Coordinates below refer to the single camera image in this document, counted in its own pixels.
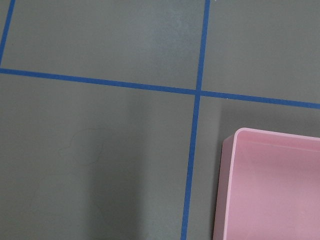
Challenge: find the pink plastic tray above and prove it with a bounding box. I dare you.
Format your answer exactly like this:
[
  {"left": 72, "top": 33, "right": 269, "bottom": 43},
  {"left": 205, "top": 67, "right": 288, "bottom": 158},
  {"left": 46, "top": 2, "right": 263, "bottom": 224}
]
[{"left": 213, "top": 128, "right": 320, "bottom": 240}]

